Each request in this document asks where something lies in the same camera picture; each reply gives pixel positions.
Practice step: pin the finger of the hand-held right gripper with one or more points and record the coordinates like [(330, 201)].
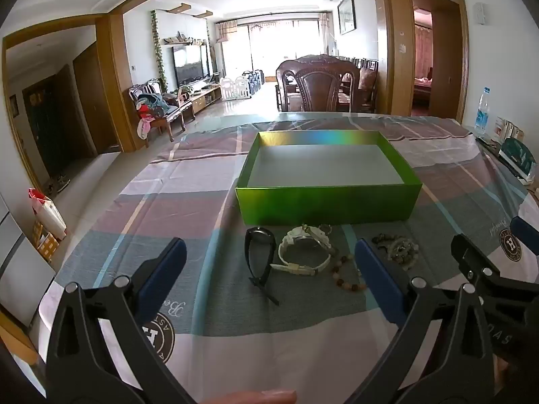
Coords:
[(526, 231), (469, 254)]

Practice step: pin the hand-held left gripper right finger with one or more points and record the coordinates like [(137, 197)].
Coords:
[(379, 277)]

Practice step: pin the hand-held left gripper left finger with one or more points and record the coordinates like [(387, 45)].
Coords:
[(162, 277)]

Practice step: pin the white wrist watch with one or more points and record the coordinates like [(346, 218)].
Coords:
[(303, 242)]

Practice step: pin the shiny green cardboard box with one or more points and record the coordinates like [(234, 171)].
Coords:
[(328, 204)]

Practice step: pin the black wrist watch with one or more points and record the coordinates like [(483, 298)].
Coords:
[(261, 232)]

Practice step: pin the person's left hand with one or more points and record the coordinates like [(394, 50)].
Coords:
[(252, 397)]

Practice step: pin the checked printed tablecloth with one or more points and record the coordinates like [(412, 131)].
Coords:
[(210, 303)]

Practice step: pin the bronze metal pin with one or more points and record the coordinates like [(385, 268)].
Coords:
[(320, 240)]

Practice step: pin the green and white package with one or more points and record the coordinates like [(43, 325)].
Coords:
[(516, 158)]

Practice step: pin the small white printed boxes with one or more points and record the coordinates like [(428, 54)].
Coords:
[(507, 128)]

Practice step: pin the brown cardboard box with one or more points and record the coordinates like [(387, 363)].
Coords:
[(46, 244)]

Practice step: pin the clear plastic water bottle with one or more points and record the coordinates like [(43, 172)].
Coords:
[(482, 113)]

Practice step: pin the red and white paper bag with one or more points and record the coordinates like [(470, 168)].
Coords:
[(48, 214)]

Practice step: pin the pair of shoes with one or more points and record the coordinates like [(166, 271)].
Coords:
[(57, 184)]

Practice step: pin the wooden armchair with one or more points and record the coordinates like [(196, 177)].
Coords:
[(177, 111)]

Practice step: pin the pile of colourful clothes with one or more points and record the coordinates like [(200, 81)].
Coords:
[(149, 105)]

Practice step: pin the wooden television cabinet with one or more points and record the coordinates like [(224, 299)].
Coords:
[(206, 96)]

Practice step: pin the dark wooden cushioned chair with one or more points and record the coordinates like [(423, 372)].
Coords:
[(367, 86)]

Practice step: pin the dark wooden door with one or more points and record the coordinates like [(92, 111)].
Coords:
[(40, 126)]

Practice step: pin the carved dark wooden chair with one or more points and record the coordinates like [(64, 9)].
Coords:
[(316, 86)]

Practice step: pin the white baby fence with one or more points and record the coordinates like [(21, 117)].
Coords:
[(233, 88)]

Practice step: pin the flat screen television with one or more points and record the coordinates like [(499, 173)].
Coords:
[(189, 65)]

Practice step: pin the green hanging vine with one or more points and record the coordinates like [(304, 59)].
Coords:
[(156, 42)]

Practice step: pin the white wall box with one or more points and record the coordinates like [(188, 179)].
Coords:
[(480, 12)]

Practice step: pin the framed wall picture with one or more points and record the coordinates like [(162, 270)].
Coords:
[(347, 12)]

